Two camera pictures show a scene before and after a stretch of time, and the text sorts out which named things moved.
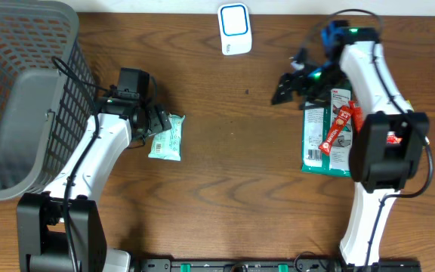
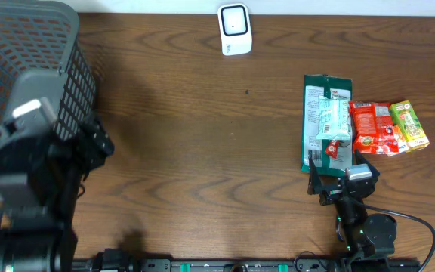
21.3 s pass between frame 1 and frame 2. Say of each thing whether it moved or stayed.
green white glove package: stayed
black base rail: stayed
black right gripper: moved
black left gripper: moved
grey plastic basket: stayed
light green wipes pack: moved
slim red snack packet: moved
